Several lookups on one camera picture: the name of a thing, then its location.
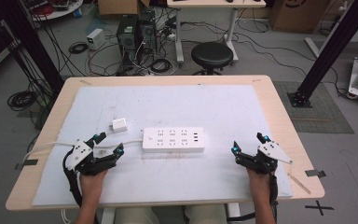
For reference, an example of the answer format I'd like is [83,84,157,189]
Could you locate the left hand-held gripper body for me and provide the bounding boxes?
[64,139,118,176]

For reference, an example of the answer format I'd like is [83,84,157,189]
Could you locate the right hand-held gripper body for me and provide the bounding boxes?
[235,140,294,175]

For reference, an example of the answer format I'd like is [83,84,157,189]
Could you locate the white charger plug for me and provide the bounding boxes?
[106,118,129,133]

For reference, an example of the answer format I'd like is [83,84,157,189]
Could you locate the white power strip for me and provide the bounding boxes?
[142,126,206,154]

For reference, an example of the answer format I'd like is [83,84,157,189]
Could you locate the person's left hand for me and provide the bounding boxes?
[79,169,109,201]

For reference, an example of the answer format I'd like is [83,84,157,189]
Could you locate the person's right hand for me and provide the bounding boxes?
[246,167,277,201]

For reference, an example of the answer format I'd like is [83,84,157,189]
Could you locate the light wooden table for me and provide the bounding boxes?
[5,74,326,213]

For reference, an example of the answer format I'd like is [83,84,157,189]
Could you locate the thin wooden stick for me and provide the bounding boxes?
[286,172,312,196]

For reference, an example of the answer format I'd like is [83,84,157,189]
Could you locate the black tape strip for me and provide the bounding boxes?
[14,159,39,171]
[304,169,327,178]

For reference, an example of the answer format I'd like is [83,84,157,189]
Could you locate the grey floor mat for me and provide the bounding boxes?
[272,80,355,135]

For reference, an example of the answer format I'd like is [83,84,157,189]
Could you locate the white foam mat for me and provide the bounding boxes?
[32,84,294,207]

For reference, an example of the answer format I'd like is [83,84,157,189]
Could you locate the person's legs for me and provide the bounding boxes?
[114,203,228,224]

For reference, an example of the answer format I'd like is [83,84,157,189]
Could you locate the black tape cross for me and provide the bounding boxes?
[304,200,336,217]

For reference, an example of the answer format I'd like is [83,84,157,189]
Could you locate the black round stool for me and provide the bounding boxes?
[190,41,234,77]

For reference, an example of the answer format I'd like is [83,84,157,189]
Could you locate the white power supply box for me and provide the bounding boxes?
[86,28,107,51]

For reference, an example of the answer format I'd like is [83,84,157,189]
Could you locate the black computer tower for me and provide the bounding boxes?
[137,9,158,56]
[117,14,140,67]

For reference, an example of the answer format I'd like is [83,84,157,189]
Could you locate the black metal stand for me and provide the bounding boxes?
[286,0,358,109]
[0,0,65,95]

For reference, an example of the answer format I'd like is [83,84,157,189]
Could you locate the large brown cardboard box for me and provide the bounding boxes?
[269,0,331,35]

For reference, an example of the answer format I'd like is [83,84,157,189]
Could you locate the round white table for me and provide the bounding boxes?
[21,0,85,22]

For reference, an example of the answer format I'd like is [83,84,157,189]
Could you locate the white desk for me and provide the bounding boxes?
[166,0,267,64]

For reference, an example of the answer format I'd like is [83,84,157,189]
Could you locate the white power strip cable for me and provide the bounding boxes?
[22,139,145,163]

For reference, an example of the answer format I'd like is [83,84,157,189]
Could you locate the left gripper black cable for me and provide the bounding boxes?
[62,151,84,209]

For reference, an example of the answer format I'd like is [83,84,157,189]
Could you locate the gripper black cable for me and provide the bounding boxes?
[227,173,280,224]
[62,151,84,209]

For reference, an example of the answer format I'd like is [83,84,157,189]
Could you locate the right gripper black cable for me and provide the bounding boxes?
[227,173,280,224]

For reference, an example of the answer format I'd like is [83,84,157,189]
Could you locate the coiled black cable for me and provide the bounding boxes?
[7,90,39,112]
[68,41,90,55]
[149,58,172,75]

